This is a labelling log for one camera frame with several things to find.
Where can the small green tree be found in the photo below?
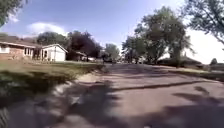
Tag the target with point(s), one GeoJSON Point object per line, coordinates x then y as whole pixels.
{"type": "Point", "coordinates": [111, 51]}

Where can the dark tree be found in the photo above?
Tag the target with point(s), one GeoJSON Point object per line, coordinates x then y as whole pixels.
{"type": "Point", "coordinates": [81, 43]}

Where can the grey asphalt road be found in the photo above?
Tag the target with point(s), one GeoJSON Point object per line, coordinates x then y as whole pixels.
{"type": "Point", "coordinates": [150, 100]}

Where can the concrete kerb gutter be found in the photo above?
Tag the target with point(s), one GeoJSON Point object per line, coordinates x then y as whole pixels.
{"type": "Point", "coordinates": [66, 90]}

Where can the large green tree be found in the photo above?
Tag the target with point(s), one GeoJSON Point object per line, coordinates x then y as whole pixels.
{"type": "Point", "coordinates": [160, 33]}

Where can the low dark house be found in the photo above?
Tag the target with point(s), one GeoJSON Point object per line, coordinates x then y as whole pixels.
{"type": "Point", "coordinates": [180, 61]}

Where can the grass lawn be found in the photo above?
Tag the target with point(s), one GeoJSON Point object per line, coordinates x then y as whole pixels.
{"type": "Point", "coordinates": [33, 71]}

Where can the brick house with white garage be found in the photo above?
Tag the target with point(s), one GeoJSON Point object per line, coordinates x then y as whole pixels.
{"type": "Point", "coordinates": [16, 50]}

